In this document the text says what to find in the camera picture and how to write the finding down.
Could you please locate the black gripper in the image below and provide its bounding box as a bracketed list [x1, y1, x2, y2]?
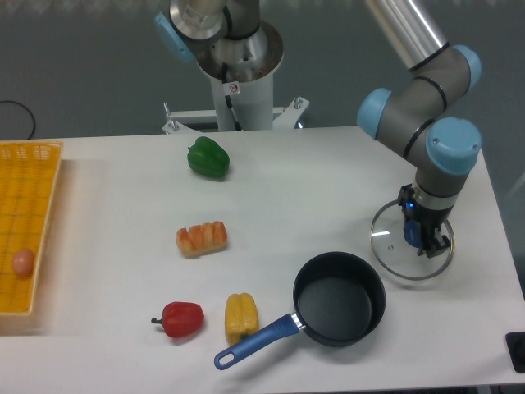
[398, 184, 454, 258]

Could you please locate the glass lid with blue knob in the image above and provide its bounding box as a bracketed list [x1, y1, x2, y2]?
[370, 200, 455, 281]

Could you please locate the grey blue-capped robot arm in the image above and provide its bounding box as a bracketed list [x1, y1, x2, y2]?
[154, 1, 482, 258]

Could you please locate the black device at table edge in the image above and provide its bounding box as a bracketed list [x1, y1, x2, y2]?
[505, 332, 525, 373]

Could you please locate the yellow bell pepper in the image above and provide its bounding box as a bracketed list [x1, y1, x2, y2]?
[225, 293, 259, 345]

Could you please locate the toy bread loaf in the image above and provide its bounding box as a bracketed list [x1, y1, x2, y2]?
[176, 221, 228, 259]

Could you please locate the green bell pepper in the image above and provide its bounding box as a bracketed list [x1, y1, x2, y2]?
[187, 136, 230, 179]

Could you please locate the red bell pepper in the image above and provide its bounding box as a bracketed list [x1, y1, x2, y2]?
[151, 301, 204, 339]

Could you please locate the yellow plastic basket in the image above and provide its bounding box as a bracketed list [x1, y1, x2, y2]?
[1, 140, 63, 316]

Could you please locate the brown egg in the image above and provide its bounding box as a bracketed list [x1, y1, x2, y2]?
[11, 248, 35, 279]

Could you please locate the black saucepan with blue handle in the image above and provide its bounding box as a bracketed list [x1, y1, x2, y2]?
[214, 251, 386, 370]

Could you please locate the black cable on pedestal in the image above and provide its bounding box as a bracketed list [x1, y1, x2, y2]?
[221, 62, 244, 132]

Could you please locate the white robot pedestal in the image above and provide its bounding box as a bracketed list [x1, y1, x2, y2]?
[162, 21, 309, 134]

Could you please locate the black cable on floor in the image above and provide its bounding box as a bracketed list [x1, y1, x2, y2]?
[0, 100, 36, 140]

